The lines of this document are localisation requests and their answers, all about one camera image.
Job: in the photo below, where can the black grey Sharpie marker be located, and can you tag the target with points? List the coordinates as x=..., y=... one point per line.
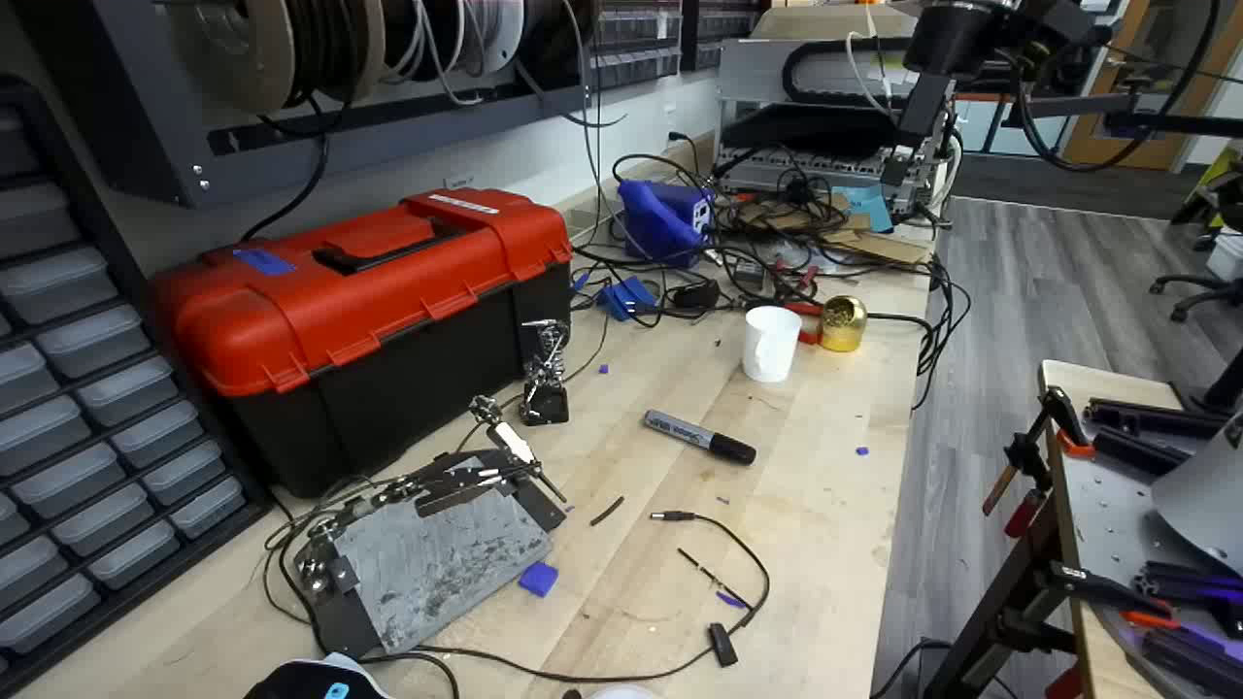
x=701, y=436

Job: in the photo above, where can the white plastic cup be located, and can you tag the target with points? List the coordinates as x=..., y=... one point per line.
x=769, y=344

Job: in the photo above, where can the small black helping-hand stand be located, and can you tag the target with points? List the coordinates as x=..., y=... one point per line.
x=543, y=397

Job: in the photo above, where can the blue soldering station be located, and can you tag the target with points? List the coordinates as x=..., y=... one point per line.
x=667, y=221

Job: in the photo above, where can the gold brass tip cleaner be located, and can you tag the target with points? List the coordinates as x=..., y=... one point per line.
x=839, y=323

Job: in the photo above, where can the small blue plastic block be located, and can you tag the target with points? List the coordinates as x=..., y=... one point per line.
x=536, y=578

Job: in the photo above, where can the red black toolbox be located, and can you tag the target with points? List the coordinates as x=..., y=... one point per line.
x=338, y=345

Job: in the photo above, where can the grey metal plate device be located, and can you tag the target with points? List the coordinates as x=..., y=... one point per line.
x=391, y=569

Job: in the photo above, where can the grey parts drawer cabinet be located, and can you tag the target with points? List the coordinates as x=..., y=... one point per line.
x=115, y=480

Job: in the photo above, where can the wire spool rack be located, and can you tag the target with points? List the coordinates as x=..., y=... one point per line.
x=217, y=98

